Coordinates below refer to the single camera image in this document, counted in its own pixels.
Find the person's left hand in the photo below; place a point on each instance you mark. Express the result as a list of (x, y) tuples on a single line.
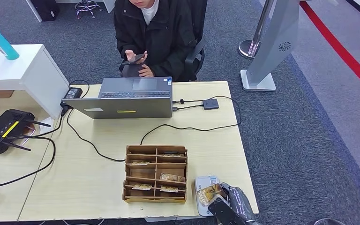
[(146, 72)]

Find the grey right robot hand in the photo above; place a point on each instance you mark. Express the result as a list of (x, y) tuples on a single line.
[(239, 208)]

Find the person's right hand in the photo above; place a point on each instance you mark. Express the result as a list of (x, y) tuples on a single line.
[(132, 55)]

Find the yellow patterned ID card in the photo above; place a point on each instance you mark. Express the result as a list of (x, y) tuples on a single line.
[(211, 192)]

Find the person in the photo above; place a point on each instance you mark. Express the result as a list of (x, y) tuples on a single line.
[(161, 31)]

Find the white card reader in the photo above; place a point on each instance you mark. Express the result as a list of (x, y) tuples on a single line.
[(199, 211)]

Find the wooden card organizer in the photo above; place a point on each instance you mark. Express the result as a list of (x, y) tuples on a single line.
[(141, 174)]

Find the grey laptop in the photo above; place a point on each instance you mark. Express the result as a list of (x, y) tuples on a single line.
[(121, 107)]

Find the white furniture panel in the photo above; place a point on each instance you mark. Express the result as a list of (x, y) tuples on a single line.
[(108, 4), (32, 11)]

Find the chrome stool base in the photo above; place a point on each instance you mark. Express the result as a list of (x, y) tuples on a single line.
[(86, 6)]

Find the black power adapter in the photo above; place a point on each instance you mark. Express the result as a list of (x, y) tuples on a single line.
[(73, 93)]

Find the dark grey USB hub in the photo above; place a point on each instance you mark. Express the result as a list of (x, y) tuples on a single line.
[(211, 104)]

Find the black office chair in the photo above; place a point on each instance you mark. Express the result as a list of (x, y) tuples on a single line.
[(202, 15)]

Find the transparent round object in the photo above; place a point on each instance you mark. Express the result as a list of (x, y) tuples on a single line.
[(329, 222)]

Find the black cabinet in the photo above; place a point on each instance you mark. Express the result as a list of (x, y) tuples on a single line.
[(45, 9)]

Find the white shelf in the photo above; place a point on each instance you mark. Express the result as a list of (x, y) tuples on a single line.
[(27, 71)]

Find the chrome stanchion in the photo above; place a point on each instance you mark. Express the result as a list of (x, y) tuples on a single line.
[(249, 49)]

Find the white paper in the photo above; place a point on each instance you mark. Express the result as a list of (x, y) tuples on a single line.
[(45, 124)]

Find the pink edged flat device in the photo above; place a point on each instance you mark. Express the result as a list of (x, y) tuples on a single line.
[(28, 133)]

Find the silver kiosk stand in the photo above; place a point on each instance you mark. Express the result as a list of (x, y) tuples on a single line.
[(276, 31)]

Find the black router with antennas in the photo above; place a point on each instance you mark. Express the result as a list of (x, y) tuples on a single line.
[(0, 130)]

